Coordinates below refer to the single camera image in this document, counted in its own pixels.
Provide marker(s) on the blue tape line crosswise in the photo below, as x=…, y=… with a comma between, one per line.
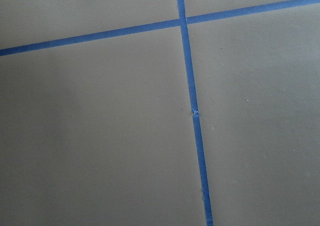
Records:
x=157, y=26

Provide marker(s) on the blue tape line lengthwise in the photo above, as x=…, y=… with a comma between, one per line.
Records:
x=195, y=112

